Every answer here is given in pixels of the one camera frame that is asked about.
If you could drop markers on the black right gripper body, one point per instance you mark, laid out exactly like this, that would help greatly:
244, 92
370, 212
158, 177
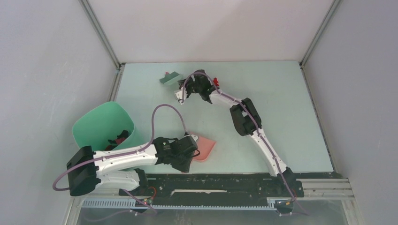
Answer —
191, 87

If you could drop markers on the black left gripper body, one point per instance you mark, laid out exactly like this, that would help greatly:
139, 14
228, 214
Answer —
182, 162

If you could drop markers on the pink plastic dustpan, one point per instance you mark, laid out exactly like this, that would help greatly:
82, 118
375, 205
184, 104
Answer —
205, 147

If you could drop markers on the green hand brush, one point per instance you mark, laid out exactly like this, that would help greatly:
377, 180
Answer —
170, 79

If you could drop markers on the black paper scrap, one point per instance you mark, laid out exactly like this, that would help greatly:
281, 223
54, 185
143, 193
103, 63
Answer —
124, 133

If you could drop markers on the magenta paper scrap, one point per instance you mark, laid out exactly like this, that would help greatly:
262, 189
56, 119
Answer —
118, 141

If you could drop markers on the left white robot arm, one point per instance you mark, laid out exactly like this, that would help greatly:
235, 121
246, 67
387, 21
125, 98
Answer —
119, 169

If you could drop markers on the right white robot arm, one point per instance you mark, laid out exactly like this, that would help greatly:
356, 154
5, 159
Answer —
245, 118

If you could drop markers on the green plastic waste bin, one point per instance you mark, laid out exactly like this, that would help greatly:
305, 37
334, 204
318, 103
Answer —
100, 126

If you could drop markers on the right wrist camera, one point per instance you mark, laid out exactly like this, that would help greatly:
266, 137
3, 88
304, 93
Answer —
180, 95

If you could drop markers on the left aluminium frame post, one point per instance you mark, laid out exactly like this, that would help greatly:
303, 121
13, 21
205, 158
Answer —
100, 32

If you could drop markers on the aluminium frame post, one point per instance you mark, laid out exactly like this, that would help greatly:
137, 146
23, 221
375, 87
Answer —
325, 22
100, 32

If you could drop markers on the right aluminium frame post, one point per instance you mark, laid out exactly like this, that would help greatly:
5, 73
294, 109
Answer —
325, 22

